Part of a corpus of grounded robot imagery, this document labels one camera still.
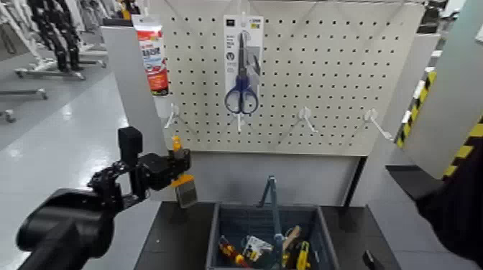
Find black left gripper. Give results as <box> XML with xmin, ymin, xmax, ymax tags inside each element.
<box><xmin>137</xmin><ymin>148</ymin><xmax>192</xmax><ymax>191</ymax></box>

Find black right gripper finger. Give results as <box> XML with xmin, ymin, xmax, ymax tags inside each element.
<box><xmin>362</xmin><ymin>249</ymin><xmax>383</xmax><ymax>270</ymax></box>

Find yellow paint brush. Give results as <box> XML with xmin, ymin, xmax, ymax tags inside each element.
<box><xmin>169</xmin><ymin>135</ymin><xmax>198</xmax><ymax>209</ymax></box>

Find grey blue plastic crate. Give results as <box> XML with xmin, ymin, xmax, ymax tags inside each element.
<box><xmin>205</xmin><ymin>202</ymin><xmax>341</xmax><ymax>270</ymax></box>

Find grey stand side panel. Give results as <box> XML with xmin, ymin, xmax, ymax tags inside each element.
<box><xmin>101</xmin><ymin>25</ymin><xmax>178</xmax><ymax>203</ymax></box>
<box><xmin>350</xmin><ymin>34</ymin><xmax>441</xmax><ymax>208</ymax></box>

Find yellow black hand tool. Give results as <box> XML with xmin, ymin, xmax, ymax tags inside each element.
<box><xmin>295</xmin><ymin>240</ymin><xmax>313</xmax><ymax>270</ymax></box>

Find red yellow screwdriver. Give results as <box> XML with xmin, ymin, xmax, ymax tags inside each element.
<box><xmin>218</xmin><ymin>235</ymin><xmax>251</xmax><ymax>269</ymax></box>

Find red white tube package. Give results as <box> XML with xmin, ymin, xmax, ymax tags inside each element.
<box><xmin>132</xmin><ymin>14</ymin><xmax>170</xmax><ymax>97</ymax></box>

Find small packaged hardware item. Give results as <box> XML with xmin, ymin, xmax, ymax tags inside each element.
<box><xmin>241</xmin><ymin>235</ymin><xmax>273</xmax><ymax>264</ymax></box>

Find white scissors packaging card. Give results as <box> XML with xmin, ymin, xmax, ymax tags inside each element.
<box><xmin>223</xmin><ymin>14</ymin><xmax>265</xmax><ymax>96</ymax></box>

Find beige perforated pegboard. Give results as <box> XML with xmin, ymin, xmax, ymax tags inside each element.
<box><xmin>147</xmin><ymin>0</ymin><xmax>426</xmax><ymax>157</ymax></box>

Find grey caster leg bar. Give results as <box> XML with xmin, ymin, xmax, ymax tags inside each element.
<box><xmin>0</xmin><ymin>88</ymin><xmax>49</xmax><ymax>124</ymax></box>

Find black humanoid robot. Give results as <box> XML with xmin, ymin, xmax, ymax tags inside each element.
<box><xmin>27</xmin><ymin>0</ymin><xmax>85</xmax><ymax>73</ymax></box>

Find large grey hazard-edged panel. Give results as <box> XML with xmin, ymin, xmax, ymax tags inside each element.
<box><xmin>401</xmin><ymin>0</ymin><xmax>483</xmax><ymax>180</ymax></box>

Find white humanoid robot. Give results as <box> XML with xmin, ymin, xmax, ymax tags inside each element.
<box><xmin>0</xmin><ymin>0</ymin><xmax>48</xmax><ymax>73</ymax></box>

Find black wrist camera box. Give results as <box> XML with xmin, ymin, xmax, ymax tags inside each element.
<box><xmin>117</xmin><ymin>126</ymin><xmax>150</xmax><ymax>203</ymax></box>

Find wooden handled brush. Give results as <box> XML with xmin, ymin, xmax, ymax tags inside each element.
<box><xmin>282</xmin><ymin>225</ymin><xmax>303</xmax><ymax>253</ymax></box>

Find blue handled scissors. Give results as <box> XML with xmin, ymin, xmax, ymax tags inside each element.
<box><xmin>224</xmin><ymin>32</ymin><xmax>260</xmax><ymax>115</ymax></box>

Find grey wheeled base frame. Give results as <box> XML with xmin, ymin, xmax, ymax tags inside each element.
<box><xmin>14</xmin><ymin>56</ymin><xmax>109</xmax><ymax>81</ymax></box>

